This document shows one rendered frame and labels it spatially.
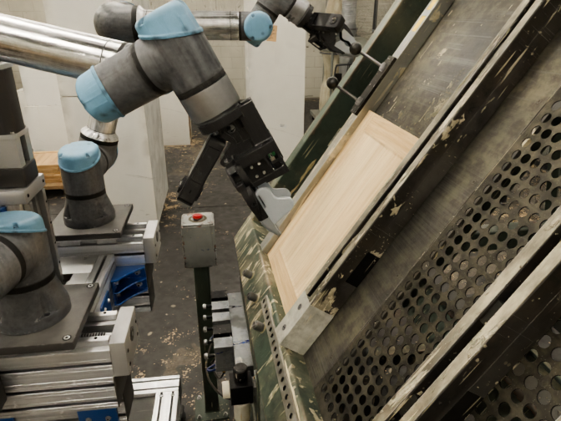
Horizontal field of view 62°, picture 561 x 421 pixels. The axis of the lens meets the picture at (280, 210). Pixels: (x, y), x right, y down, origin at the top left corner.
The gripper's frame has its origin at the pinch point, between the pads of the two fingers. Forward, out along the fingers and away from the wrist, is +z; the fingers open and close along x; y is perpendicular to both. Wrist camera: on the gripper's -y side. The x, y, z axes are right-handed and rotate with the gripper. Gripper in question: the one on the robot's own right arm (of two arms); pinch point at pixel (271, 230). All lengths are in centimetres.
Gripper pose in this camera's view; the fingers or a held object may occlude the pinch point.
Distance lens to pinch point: 74.4
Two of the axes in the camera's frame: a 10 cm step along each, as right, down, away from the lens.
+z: 4.6, 7.9, 4.0
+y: 8.8, -4.7, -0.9
